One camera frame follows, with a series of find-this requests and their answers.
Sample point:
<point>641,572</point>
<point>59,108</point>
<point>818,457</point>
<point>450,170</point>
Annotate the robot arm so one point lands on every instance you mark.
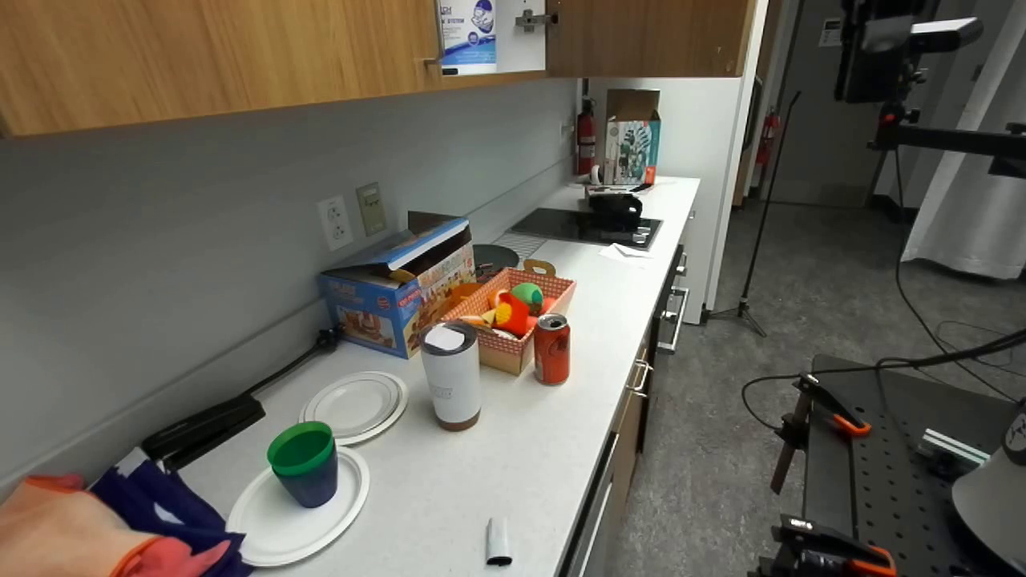
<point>994,501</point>

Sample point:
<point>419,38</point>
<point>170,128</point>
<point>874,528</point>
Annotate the narrow wooden cabinet door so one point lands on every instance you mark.
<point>649,36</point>

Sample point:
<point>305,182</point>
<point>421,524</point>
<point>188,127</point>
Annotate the wide wooden cabinet door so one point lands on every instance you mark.
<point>200,56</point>

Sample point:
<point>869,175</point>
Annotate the green toy ball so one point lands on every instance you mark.
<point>528,295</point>

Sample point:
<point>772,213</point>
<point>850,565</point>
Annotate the red and orange toy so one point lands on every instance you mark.
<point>513,314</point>

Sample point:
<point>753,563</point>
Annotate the dark frying pan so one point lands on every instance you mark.
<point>493,258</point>

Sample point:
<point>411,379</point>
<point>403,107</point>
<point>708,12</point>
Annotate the orange checked basket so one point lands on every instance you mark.
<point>513,349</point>

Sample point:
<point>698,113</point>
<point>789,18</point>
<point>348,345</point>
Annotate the orange soda can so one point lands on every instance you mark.
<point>552,353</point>

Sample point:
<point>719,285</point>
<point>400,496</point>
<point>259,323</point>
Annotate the black cooktop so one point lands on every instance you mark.
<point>561,224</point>

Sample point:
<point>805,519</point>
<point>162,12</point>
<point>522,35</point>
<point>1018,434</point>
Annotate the white travel tumbler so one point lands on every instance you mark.
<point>452,381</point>

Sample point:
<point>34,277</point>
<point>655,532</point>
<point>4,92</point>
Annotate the white paper sheet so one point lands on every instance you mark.
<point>625,252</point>

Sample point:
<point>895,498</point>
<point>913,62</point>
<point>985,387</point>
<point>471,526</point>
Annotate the black pot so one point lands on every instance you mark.
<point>616,212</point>

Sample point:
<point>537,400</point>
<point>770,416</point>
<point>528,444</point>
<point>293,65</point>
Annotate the blue toy box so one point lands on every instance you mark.
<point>385,300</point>

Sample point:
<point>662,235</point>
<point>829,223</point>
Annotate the red fire extinguisher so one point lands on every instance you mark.
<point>769,138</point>
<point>586,140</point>

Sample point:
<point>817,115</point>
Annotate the tall cardboard box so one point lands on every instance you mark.
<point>632,144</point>

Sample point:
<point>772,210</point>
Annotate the stack of white plates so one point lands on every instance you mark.
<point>354,405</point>

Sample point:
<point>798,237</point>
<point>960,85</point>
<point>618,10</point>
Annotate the white marker with black cap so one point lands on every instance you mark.
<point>498,543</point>

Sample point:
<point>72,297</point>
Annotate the white and blue carton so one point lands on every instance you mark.
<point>466,36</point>

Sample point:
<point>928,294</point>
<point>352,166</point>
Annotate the stack of plastic cups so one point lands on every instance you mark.
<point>304,469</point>

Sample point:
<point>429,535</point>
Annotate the white paper plate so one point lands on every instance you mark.
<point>280,525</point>

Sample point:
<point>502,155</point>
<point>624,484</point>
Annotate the black power strip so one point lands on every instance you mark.
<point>200,429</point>

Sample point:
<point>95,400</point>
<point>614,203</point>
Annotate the orange and black clamp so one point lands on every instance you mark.
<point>834,553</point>
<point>838,409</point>

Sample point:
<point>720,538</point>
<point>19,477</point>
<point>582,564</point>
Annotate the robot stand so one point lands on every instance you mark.
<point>874,473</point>

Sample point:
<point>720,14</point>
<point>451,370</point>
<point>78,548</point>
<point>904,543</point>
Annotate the white curtain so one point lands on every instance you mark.
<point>970,208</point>

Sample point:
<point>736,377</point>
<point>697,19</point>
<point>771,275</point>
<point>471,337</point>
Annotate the orange and blue cloth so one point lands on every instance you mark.
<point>72,529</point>

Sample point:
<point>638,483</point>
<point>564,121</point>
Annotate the beige switch plate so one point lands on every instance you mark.
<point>371,209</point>

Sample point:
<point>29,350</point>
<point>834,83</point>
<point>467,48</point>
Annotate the white wall socket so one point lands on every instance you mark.
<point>335,223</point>

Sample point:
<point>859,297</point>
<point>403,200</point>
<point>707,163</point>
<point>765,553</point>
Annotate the wooden wall cabinet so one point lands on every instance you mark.
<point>240,56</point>

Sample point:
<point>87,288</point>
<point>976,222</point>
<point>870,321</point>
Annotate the camera on tripod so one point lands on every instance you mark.
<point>870,56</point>

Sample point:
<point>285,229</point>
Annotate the aluminium rail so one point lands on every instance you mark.
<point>954,449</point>

